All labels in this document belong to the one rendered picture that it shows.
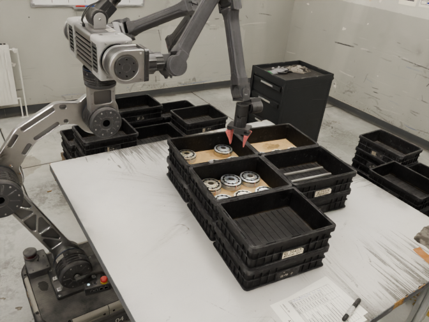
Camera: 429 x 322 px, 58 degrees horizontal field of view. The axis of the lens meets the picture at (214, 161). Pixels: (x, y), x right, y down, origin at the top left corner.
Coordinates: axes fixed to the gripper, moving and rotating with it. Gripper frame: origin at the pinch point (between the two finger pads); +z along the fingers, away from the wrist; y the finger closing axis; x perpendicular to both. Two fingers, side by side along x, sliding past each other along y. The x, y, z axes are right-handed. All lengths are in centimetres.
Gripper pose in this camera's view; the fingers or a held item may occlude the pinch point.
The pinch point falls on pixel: (237, 143)
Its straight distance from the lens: 181.2
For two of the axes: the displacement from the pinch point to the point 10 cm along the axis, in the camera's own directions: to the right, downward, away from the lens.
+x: -3.5, 4.3, -8.3
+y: -9.3, -2.5, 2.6
